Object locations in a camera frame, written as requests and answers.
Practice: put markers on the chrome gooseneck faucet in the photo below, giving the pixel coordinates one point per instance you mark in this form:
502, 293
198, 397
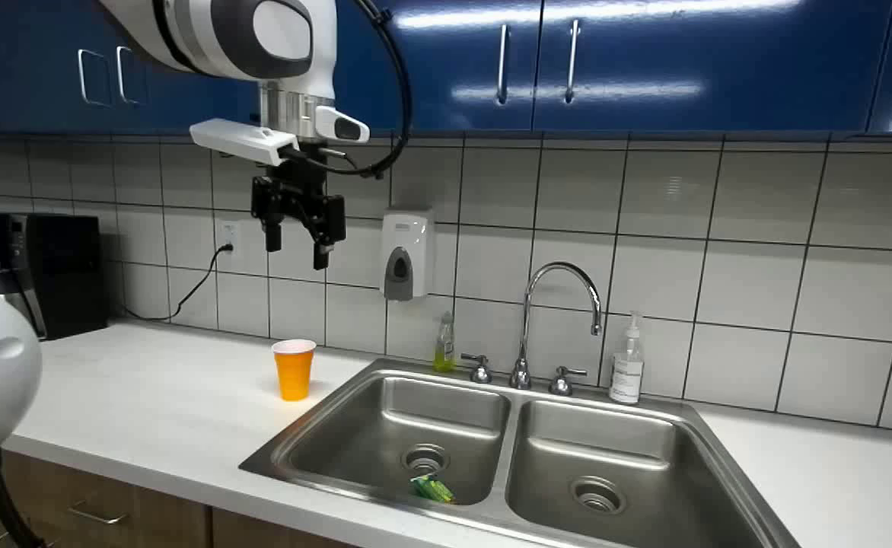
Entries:
519, 380

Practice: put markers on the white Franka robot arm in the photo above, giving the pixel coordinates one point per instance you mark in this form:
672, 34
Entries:
211, 33

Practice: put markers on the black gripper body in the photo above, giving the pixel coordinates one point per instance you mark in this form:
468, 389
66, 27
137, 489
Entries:
298, 194

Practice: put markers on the stainless steel double sink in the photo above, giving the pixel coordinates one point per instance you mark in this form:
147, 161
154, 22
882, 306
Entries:
506, 447

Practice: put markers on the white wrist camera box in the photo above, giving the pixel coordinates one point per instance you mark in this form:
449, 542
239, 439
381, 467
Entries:
236, 142

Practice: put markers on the white wall outlet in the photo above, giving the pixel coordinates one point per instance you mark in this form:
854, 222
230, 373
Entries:
230, 232

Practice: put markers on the green dish soap bottle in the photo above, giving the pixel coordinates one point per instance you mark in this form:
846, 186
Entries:
446, 356

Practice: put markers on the orange paper cup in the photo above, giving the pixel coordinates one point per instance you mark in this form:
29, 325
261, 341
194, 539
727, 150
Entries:
292, 375

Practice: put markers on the clear pump soap bottle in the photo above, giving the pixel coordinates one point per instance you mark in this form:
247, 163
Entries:
627, 375

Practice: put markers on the black coffee maker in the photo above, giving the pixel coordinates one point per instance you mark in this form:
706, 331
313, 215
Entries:
66, 275

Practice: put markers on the sink drain strainer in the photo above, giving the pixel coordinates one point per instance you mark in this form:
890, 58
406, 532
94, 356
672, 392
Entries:
423, 460
602, 495

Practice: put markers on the wooden cabinet front panel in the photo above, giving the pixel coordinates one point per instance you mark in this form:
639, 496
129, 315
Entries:
271, 535

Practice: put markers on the green granola bar packet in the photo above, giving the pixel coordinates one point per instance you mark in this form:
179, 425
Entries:
432, 492

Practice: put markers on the white wall soap dispenser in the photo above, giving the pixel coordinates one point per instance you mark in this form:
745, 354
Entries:
406, 238

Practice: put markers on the wooden drawer front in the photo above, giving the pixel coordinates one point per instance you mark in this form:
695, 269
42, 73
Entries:
142, 520

